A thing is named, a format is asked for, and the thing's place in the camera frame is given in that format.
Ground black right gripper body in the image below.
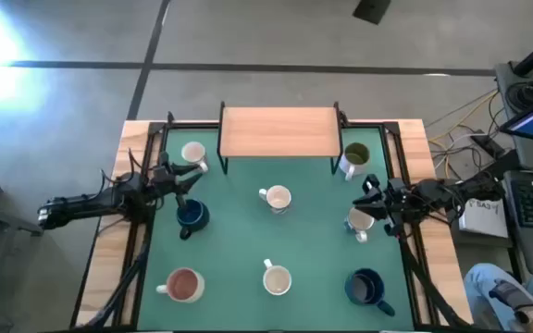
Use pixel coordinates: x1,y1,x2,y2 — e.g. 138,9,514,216
363,174,409,236

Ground white mug blue pattern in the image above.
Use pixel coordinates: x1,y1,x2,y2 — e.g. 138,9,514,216
258,184,292,216
343,206,377,244

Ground green table mat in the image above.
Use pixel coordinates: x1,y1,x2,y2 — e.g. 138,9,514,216
136,127,415,332

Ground wooden shelf riser black legs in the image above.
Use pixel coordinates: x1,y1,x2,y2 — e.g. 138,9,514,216
217,101,345,176

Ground dark blue mug teal inside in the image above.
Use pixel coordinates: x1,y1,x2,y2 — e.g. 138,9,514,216
176,198,211,241

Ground small white ceramic mug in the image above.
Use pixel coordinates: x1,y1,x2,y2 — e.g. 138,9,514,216
180,141,210,174

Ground white box with lettering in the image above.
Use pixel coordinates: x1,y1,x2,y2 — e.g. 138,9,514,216
458,197,511,240

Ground red white patterned mug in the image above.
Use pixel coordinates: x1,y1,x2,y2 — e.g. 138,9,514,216
155,266,206,304

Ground person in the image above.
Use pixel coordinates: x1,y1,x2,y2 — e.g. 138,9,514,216
463,263,533,333

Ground coiled black cable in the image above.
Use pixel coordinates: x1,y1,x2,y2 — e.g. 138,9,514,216
505,80,533,112

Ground black metal table frame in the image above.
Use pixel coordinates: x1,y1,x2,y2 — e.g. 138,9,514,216
69,110,474,332

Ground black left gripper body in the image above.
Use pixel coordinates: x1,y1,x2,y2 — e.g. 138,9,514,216
148,151,182,198

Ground dark blue mug cream base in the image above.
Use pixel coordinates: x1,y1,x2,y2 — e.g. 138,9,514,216
343,267,396,318

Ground black floor plate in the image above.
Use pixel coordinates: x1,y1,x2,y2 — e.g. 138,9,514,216
352,0,392,26

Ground black power strip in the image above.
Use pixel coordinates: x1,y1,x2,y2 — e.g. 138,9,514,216
468,131,508,161

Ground cream white ceramic mug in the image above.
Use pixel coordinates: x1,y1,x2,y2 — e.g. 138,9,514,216
262,257,293,297

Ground white mug olive green inside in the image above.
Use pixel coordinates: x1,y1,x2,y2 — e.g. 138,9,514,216
339,142,372,182

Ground yellow cable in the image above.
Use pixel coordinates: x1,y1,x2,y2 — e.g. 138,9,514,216
426,90,499,154

